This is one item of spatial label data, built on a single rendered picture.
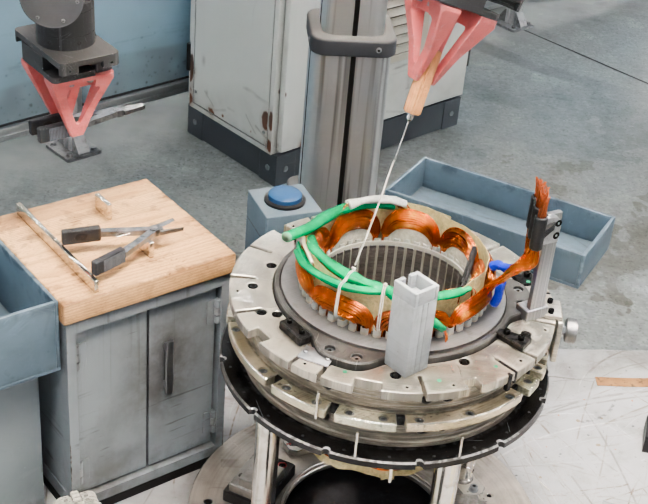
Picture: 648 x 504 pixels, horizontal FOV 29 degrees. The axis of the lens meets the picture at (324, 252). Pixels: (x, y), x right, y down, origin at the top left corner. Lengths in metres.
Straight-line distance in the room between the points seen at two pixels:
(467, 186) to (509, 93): 2.93
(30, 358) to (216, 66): 2.55
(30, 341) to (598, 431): 0.73
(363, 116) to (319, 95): 0.07
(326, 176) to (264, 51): 1.89
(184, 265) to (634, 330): 2.11
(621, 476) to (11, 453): 0.71
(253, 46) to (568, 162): 1.10
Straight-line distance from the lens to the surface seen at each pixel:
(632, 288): 3.45
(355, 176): 1.68
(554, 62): 4.79
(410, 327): 1.09
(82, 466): 1.39
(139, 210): 1.40
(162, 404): 1.40
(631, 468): 1.58
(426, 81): 1.12
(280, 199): 1.48
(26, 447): 1.37
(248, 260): 1.26
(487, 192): 1.54
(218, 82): 3.76
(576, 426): 1.62
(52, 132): 1.30
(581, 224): 1.51
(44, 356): 1.28
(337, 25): 1.59
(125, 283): 1.28
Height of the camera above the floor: 1.76
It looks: 31 degrees down
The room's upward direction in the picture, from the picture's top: 5 degrees clockwise
